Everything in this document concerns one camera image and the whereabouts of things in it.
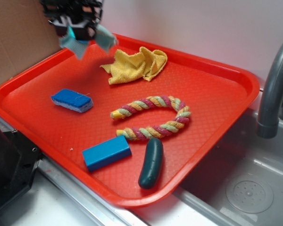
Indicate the yellow cloth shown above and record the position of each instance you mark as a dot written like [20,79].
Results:
[145,64]

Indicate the grey faucet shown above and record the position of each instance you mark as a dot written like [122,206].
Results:
[271,104]

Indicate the blue rectangular block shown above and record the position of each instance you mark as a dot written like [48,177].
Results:
[106,153]

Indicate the brown cardboard panel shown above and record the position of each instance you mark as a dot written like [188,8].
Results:
[26,37]

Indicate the grey sink basin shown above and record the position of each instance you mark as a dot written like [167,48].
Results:
[238,183]

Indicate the blue sponge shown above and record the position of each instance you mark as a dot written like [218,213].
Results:
[72,100]

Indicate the multicoloured twisted rope toy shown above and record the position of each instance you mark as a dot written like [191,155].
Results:
[164,130]

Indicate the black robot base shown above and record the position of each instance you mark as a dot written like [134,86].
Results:
[18,160]

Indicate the red plastic tray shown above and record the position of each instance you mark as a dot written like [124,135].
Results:
[217,95]

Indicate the dark green toy cucumber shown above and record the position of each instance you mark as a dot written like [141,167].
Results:
[152,164]

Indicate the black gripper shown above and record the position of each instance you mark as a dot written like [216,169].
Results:
[59,11]

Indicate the light blue cloth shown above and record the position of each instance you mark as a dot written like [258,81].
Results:
[103,38]

